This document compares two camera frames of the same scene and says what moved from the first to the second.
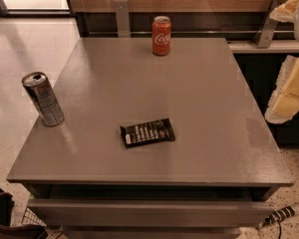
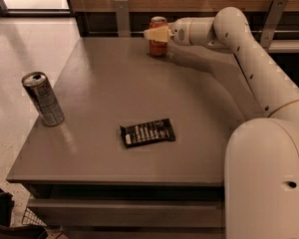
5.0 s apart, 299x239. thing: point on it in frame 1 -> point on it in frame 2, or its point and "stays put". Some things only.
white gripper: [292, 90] -> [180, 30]
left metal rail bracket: [122, 18] stays put
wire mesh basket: [30, 217] stays put
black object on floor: [1, 206] stays put
